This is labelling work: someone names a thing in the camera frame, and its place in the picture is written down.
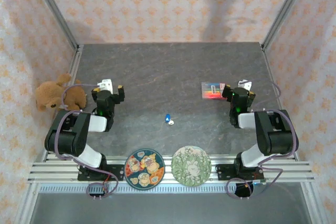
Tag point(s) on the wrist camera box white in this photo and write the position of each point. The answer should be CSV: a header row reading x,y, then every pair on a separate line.
x,y
106,84
246,84

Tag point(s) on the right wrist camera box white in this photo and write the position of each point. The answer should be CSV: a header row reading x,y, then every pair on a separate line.
x,y
246,84

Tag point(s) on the round green rabbit coaster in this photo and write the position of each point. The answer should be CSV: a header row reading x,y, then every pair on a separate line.
x,y
191,166

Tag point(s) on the rainbow crayon box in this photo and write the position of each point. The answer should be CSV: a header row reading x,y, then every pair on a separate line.
x,y
211,91

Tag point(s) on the round blue cartoon coaster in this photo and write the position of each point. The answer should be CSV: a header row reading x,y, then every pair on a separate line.
x,y
144,169

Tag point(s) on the aluminium frame post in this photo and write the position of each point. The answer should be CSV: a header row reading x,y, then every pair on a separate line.
x,y
286,11
53,11

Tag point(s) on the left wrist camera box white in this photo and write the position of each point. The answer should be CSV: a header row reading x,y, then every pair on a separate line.
x,y
106,84

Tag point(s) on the brown teddy bear plush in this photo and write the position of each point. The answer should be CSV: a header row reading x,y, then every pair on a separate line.
x,y
52,95

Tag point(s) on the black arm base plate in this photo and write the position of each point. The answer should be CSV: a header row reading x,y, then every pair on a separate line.
x,y
225,171
115,172

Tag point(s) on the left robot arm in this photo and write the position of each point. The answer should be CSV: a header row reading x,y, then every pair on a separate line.
x,y
65,140

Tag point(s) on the small black electronics box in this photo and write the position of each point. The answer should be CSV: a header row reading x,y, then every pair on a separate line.
x,y
242,191
95,195

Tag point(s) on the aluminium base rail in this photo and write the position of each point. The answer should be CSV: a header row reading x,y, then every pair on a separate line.
x,y
52,169

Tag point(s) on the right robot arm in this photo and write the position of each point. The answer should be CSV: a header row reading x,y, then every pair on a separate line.
x,y
275,140

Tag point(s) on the keyring with blue key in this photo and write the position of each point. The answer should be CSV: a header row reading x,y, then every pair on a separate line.
x,y
167,117

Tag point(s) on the aluminium table side rail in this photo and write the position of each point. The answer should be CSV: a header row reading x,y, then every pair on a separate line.
x,y
270,77
73,66

